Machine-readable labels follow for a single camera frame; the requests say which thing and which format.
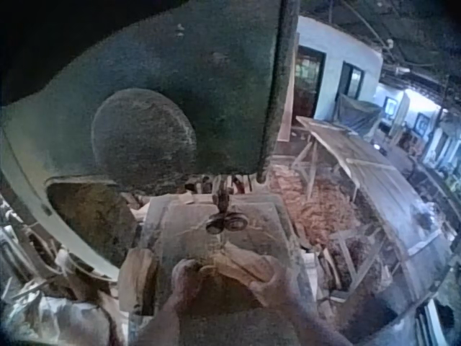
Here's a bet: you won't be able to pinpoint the grey tarp covered heap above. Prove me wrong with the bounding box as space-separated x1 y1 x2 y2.
336 92 382 135

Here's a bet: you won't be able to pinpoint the person's left hand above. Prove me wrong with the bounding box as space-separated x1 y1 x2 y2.
168 257 219 315

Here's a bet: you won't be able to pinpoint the green band saw machine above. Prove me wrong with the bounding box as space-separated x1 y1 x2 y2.
0 0 300 286

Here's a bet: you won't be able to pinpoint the long wooden workbench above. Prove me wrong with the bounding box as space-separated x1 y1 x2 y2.
290 115 455 289

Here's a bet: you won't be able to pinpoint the small wooden frame stand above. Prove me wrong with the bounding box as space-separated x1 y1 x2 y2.
323 227 383 293

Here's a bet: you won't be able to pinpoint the grey band saw table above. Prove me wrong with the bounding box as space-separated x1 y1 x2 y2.
139 194 313 320

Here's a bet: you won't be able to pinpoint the brown wooden block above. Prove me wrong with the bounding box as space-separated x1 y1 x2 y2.
117 247 160 315

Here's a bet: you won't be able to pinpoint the heap of wood offcuts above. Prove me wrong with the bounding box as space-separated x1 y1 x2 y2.
269 164 365 247

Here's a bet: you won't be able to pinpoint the dark framed window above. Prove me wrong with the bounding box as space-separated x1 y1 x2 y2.
339 61 365 101

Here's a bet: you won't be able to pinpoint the band saw blade guide rollers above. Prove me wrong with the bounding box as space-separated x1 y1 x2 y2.
205 173 249 236

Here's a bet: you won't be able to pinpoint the dark wooden door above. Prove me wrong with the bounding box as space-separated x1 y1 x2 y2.
292 45 326 120

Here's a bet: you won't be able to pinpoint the leaning wooden plank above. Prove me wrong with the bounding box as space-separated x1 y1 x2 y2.
276 70 300 142

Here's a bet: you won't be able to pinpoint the person's right hand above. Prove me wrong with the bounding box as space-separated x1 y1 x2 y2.
247 267 313 326

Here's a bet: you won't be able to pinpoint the curved wooden workpiece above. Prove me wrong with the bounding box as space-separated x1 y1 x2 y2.
197 244 279 291

